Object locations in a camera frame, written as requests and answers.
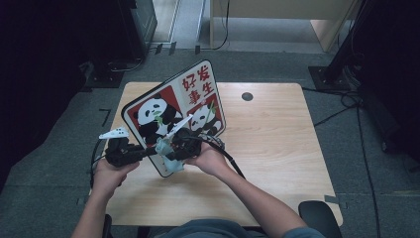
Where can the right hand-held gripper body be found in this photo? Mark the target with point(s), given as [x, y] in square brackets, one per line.
[189, 145]

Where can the light wooden desk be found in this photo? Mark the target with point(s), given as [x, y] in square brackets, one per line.
[280, 8]

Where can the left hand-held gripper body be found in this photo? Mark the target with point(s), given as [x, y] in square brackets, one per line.
[120, 154]

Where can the person's blue shirt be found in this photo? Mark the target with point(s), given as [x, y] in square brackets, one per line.
[211, 229]

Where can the person's right hand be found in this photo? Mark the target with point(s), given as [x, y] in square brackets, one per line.
[211, 160]

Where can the panda picture board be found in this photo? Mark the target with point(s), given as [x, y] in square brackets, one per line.
[198, 99]

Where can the light blue cloth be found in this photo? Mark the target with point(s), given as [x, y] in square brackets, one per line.
[170, 165]

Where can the person's left hand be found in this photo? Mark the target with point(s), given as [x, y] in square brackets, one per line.
[109, 177]

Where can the black chair armrest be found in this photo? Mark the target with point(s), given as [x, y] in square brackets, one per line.
[107, 228]
[320, 214]

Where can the black stand with base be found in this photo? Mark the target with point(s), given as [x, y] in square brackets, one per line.
[330, 77]

